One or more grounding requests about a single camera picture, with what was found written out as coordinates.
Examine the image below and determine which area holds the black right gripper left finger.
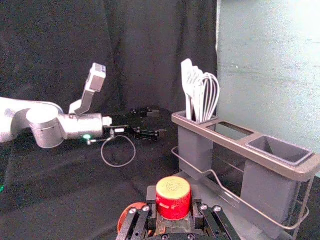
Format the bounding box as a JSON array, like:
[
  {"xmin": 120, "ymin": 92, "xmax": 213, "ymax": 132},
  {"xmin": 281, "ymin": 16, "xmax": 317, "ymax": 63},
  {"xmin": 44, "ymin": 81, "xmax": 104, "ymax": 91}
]
[{"xmin": 116, "ymin": 186, "xmax": 157, "ymax": 240}]

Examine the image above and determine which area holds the black cloth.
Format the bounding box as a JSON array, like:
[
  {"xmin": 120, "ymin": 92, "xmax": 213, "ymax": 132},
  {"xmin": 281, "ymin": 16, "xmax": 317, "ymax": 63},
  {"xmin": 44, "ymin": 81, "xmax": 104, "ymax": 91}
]
[{"xmin": 0, "ymin": 0, "xmax": 320, "ymax": 240}]

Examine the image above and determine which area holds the black rack with steel bars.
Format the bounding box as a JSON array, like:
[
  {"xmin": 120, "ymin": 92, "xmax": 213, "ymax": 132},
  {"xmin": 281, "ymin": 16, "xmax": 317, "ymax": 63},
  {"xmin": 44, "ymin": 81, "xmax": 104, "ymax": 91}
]
[{"xmin": 170, "ymin": 110, "xmax": 320, "ymax": 231}]

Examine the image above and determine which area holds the white slotted spatula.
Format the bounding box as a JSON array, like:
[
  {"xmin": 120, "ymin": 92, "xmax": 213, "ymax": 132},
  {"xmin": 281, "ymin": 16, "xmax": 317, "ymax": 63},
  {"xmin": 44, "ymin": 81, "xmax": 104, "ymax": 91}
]
[{"xmin": 180, "ymin": 58, "xmax": 201, "ymax": 119}]

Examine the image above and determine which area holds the dark bottle with red cap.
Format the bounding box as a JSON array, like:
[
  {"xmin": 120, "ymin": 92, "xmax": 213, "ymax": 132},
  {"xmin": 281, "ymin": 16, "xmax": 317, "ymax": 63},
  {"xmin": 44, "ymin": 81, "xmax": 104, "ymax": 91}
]
[{"xmin": 149, "ymin": 175, "xmax": 201, "ymax": 237}]

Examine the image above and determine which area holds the wide grey rack bin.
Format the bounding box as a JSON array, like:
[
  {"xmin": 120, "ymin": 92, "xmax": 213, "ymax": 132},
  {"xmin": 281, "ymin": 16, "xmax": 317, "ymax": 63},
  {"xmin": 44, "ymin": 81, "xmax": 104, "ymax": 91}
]
[{"xmin": 240, "ymin": 134, "xmax": 314, "ymax": 224}]

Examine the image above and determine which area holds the orange-red round object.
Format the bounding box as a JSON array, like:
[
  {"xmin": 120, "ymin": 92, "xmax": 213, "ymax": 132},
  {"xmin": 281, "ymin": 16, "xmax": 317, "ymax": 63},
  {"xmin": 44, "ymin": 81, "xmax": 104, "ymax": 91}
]
[{"xmin": 117, "ymin": 202, "xmax": 149, "ymax": 232}]

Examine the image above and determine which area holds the thin dark looped cable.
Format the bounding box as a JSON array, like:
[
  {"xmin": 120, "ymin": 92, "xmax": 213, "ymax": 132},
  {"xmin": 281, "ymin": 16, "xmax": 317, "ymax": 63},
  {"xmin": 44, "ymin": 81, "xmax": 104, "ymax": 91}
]
[{"xmin": 86, "ymin": 129, "xmax": 137, "ymax": 168}]

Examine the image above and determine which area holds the tall grey utensil bin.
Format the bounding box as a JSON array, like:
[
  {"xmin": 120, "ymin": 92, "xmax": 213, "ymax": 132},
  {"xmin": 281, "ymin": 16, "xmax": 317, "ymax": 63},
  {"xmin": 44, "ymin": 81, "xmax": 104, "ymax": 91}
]
[{"xmin": 177, "ymin": 111, "xmax": 219, "ymax": 181}]

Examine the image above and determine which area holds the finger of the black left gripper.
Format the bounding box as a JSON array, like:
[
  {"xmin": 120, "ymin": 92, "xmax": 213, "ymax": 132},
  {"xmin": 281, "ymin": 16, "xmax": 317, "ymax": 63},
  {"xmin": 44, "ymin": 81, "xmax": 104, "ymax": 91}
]
[
  {"xmin": 131, "ymin": 106, "xmax": 161, "ymax": 119},
  {"xmin": 133, "ymin": 126, "xmax": 168, "ymax": 143}
]

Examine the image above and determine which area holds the white whisk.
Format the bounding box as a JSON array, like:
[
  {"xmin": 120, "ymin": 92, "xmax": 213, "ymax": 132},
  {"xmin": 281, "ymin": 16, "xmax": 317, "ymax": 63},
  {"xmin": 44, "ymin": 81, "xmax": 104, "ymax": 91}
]
[{"xmin": 193, "ymin": 71, "xmax": 221, "ymax": 124}]

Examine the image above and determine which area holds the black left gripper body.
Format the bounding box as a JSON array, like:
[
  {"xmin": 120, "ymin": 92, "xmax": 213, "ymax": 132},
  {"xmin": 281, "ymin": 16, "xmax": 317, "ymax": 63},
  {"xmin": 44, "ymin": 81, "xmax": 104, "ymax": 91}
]
[{"xmin": 102, "ymin": 109, "xmax": 150, "ymax": 141}]

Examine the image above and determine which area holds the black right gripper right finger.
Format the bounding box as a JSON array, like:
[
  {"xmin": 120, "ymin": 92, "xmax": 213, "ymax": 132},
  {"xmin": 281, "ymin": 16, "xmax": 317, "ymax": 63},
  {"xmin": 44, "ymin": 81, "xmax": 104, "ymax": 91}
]
[{"xmin": 190, "ymin": 187, "xmax": 235, "ymax": 240}]

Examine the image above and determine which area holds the white solid spatula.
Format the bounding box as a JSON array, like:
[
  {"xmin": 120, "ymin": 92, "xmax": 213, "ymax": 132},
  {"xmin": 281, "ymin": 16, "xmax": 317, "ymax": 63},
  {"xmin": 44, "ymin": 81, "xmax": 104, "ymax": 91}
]
[{"xmin": 191, "ymin": 65, "xmax": 204, "ymax": 121}]

